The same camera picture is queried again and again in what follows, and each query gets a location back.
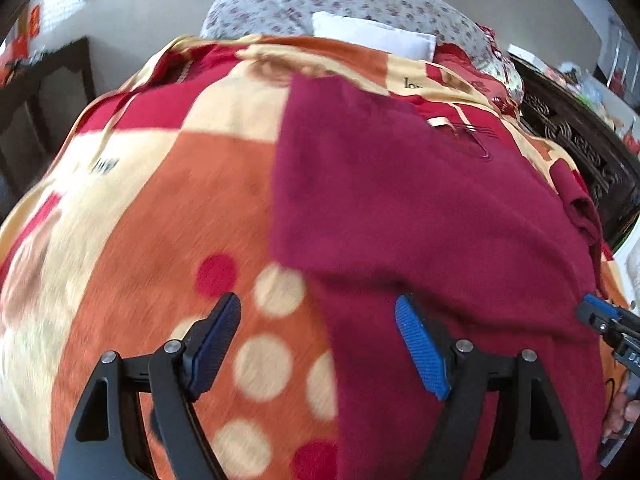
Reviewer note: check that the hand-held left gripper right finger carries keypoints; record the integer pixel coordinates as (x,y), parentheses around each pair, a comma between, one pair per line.
(419,345)

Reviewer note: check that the pile of small household clutter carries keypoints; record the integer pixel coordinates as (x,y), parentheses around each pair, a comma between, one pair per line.
(595,95)

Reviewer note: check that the white pillow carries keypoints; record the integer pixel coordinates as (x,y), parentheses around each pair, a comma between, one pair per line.
(370,35)

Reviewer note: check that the dark wooden furniture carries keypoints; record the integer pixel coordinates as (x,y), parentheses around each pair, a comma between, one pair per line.
(60,90)

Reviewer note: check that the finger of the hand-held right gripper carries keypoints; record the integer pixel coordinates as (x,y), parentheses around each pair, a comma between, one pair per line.
(597,312)

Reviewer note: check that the orange red cream printed blanket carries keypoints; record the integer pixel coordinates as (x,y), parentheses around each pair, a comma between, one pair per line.
(150,210)

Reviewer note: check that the maroon knit garment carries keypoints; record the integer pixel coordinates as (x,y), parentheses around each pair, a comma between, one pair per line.
(400,200)

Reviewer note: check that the white ornate chair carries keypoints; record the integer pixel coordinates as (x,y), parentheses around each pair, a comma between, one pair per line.
(631,270)

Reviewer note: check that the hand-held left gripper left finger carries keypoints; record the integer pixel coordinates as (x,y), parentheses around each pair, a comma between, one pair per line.
(216,342)

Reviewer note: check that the dark carved wooden headboard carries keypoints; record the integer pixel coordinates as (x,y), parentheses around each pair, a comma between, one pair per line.
(575,135)

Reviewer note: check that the person's right hand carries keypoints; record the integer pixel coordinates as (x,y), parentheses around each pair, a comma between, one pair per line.
(622,412)

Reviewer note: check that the red floral pillow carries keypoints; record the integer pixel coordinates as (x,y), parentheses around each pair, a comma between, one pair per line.
(506,80)

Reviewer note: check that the white box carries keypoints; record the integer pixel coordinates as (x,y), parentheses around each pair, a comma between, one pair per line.
(524,55)

